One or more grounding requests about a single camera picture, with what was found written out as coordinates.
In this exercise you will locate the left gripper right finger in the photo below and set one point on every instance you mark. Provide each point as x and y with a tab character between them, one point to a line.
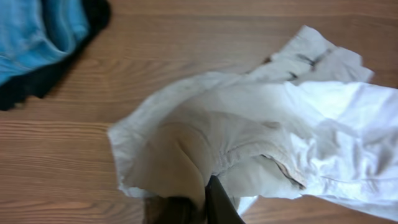
219	208

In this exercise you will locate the folded light blue jeans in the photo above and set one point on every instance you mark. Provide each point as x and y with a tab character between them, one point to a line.
37	33

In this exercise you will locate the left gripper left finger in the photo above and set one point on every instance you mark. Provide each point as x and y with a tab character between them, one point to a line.
172	210

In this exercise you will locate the beige khaki shorts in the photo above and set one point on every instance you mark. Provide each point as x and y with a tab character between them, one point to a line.
308	122

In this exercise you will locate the folded black garment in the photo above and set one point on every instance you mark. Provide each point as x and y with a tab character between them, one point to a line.
40	81

